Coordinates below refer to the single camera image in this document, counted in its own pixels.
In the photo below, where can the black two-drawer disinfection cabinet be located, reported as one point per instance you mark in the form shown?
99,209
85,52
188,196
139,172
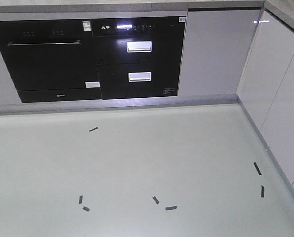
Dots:
114,63

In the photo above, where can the white front cabinet door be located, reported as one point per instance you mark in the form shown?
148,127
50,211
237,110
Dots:
215,48

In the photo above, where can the green energy label sticker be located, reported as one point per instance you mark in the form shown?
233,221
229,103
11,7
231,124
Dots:
86,25

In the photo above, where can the white right side cabinet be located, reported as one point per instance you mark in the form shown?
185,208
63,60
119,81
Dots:
266,89

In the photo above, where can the lower silver drawer handle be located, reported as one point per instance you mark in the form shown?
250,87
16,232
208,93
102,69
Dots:
139,76

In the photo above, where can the silver drawer handle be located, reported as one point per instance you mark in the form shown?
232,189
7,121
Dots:
139,46
139,76

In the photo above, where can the upper silver drawer handle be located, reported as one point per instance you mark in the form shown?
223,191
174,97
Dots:
139,46

